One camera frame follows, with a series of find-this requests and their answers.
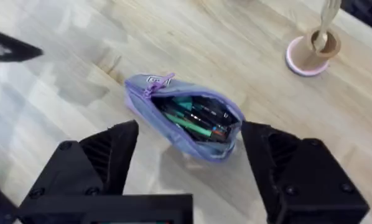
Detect purple zip bag with pens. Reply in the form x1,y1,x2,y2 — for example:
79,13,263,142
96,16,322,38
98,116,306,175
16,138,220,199
124,72,246,164

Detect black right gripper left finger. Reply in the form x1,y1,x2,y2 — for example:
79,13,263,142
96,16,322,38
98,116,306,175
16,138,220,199
23,119,140,198

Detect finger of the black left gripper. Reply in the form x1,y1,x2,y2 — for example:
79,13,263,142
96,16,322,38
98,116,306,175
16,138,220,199
0,26,44,63

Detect wooden spoon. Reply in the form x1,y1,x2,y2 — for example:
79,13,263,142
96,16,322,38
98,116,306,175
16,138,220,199
312,0,342,53

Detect tan cup with pink base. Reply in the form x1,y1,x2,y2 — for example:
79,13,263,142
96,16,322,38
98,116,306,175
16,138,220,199
284,27,342,77

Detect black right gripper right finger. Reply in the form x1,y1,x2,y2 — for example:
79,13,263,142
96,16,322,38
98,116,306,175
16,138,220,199
240,121,371,224

